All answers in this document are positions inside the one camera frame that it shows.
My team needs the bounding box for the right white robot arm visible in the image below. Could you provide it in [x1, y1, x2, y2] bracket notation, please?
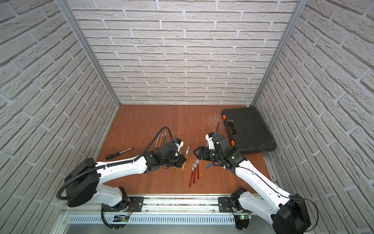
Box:
[193, 133, 316, 234]

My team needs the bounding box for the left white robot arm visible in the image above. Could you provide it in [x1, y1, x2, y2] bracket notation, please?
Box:
[56, 138, 187, 211]

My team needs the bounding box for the red carving knife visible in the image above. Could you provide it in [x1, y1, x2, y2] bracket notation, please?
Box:
[189, 163, 196, 188]
[192, 160, 197, 184]
[196, 160, 200, 180]

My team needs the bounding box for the black plastic tool case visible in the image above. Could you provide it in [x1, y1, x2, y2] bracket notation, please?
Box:
[221, 107, 277, 154]

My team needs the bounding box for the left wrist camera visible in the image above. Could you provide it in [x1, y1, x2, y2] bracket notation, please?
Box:
[174, 138, 184, 152]

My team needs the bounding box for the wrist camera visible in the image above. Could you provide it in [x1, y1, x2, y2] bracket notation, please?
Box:
[174, 138, 184, 152]
[206, 132, 216, 150]

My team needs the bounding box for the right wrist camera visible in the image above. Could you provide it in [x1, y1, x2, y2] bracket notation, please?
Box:
[206, 132, 216, 150]

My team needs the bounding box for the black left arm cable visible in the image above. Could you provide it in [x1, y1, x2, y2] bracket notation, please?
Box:
[55, 126, 174, 201]

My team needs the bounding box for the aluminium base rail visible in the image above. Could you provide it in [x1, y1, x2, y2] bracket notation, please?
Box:
[51, 192, 288, 234]

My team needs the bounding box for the black handled screwdriver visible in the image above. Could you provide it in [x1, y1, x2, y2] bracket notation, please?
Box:
[105, 148, 132, 160]

